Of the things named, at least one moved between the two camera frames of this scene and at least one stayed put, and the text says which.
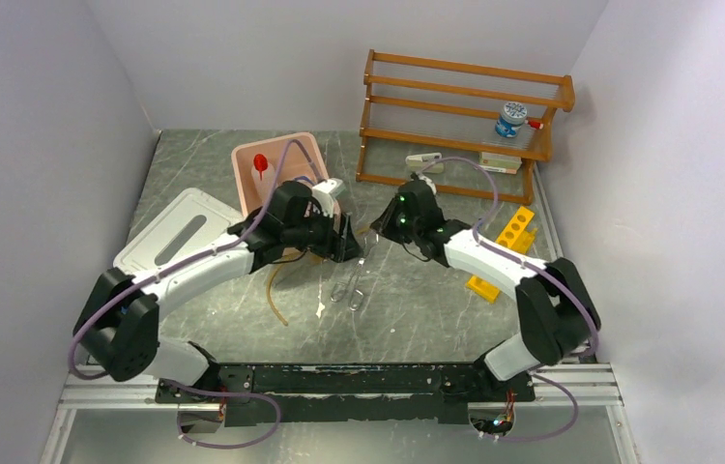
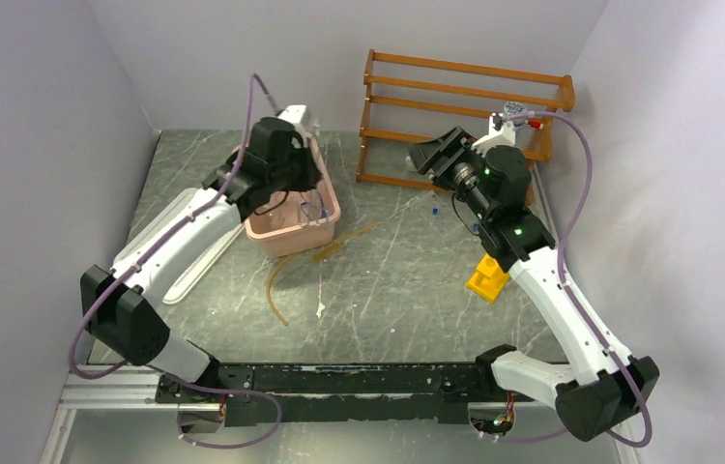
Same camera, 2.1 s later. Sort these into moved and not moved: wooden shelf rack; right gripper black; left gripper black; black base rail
Moved: right gripper black; left gripper black
Not moved: wooden shelf rack; black base rail
